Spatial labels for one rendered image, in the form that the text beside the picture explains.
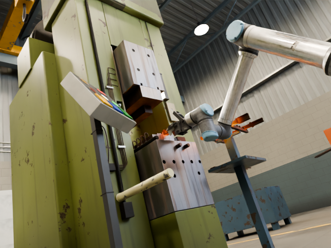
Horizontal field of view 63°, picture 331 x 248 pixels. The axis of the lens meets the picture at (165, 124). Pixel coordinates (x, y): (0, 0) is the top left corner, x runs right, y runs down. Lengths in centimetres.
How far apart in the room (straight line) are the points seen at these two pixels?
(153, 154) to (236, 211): 394
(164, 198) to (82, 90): 77
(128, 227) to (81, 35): 136
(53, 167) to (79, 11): 118
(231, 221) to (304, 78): 559
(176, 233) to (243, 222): 392
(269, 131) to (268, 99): 108
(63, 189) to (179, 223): 83
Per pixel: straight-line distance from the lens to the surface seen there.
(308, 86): 949
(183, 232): 160
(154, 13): 295
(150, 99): 195
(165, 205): 164
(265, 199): 524
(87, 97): 129
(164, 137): 184
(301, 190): 940
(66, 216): 195
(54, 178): 199
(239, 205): 545
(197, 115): 162
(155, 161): 168
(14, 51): 861
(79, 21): 223
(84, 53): 203
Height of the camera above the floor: 35
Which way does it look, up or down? 22 degrees up
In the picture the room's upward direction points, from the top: 15 degrees counter-clockwise
